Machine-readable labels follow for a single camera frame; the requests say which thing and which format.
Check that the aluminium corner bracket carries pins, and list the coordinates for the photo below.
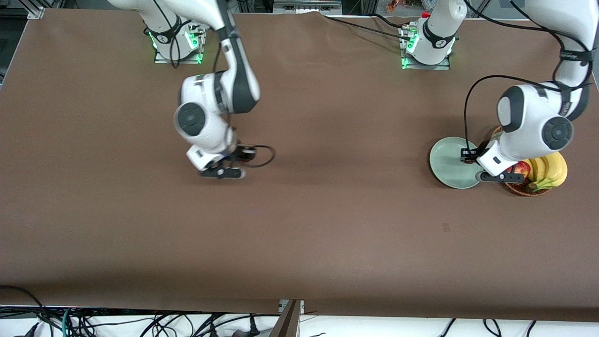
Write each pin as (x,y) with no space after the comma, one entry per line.
(35,10)

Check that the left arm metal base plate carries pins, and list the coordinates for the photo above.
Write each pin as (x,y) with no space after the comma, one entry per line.
(444,66)

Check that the red apple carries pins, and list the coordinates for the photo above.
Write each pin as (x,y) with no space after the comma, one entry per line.
(524,171)

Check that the grey metal post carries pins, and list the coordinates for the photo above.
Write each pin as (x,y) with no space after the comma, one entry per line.
(288,323)

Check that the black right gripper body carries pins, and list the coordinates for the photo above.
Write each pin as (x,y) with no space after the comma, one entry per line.
(241,154)

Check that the pale green round plate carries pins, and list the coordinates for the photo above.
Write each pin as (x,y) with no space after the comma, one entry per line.
(447,164)

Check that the yellow banana bunch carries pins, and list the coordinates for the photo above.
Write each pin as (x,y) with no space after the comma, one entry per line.
(550,171)

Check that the brown wicker basket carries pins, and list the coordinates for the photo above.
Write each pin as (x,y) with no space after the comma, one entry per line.
(529,191)

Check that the orange background object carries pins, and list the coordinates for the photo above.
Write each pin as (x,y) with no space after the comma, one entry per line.
(392,5)

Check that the brown table cover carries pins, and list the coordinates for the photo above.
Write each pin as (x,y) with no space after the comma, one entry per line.
(299,210)

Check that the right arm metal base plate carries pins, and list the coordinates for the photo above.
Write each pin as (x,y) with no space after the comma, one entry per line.
(161,59)

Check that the aluminium frame rail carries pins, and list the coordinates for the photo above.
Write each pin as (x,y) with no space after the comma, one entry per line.
(306,3)

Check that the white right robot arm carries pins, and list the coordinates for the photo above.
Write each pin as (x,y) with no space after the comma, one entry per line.
(201,117)

